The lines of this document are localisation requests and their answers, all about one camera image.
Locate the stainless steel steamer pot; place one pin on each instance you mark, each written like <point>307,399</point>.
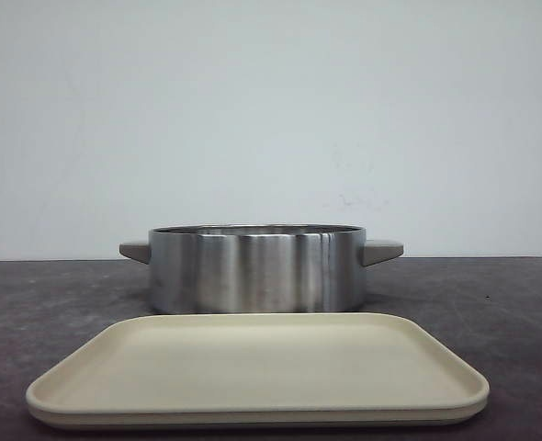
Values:
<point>261,268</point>

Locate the beige plastic tray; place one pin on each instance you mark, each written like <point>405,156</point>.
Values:
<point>277,369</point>

